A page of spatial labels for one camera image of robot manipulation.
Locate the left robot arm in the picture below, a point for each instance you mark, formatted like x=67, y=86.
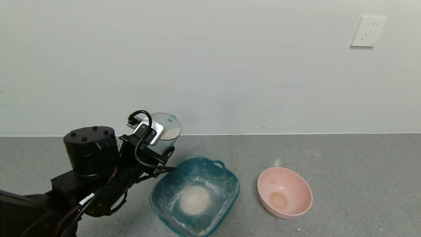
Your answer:
x=88, y=151

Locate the pink plastic bowl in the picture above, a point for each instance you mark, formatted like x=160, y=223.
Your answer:
x=284, y=194

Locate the white wall socket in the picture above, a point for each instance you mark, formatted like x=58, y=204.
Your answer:
x=367, y=31

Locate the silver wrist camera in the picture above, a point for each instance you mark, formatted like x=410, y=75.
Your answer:
x=149, y=131

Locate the beige powder pile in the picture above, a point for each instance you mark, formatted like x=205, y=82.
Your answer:
x=194, y=200

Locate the clear ribbed plastic cup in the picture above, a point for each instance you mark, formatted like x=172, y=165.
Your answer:
x=169, y=138

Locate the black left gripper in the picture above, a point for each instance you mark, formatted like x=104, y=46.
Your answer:
x=163, y=155

